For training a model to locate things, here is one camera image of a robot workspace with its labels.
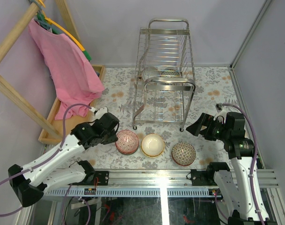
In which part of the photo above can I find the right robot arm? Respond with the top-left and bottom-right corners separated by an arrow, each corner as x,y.
186,112 -> 276,225

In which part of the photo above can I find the pink cloth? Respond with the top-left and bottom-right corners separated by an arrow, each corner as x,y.
29,20 -> 104,120

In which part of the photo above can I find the aluminium rail frame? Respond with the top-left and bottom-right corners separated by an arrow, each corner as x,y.
15,167 -> 285,225

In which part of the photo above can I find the blue patterned bowl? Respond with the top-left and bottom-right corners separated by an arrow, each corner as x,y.
161,68 -> 180,78

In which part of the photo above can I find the green plastic hanger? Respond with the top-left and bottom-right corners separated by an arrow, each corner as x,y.
34,12 -> 91,61

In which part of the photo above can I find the aluminium corner post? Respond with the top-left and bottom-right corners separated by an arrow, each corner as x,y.
230,0 -> 273,70

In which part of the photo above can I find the yellow plastic hanger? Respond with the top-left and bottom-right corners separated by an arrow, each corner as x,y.
30,0 -> 85,52

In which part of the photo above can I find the stainless steel dish rack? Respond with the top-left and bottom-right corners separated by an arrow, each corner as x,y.
132,18 -> 196,131

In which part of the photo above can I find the red patterned bowl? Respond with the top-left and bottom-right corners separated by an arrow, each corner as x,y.
115,130 -> 139,155

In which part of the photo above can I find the wooden clothes rack frame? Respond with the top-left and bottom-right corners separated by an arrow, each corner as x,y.
0,0 -> 81,141

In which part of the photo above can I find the brown patterned bowl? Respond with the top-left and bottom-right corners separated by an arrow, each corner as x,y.
171,142 -> 196,166

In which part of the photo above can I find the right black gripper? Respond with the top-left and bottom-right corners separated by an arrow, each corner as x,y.
185,112 -> 230,141

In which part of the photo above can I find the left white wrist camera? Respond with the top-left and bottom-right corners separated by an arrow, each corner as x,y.
89,107 -> 108,121

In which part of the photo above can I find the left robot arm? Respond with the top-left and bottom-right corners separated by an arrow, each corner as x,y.
8,112 -> 119,207

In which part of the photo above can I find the wooden tray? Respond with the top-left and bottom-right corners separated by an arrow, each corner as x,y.
38,65 -> 106,145

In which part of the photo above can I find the cream bowl orange rim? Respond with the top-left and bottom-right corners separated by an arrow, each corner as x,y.
141,134 -> 165,158

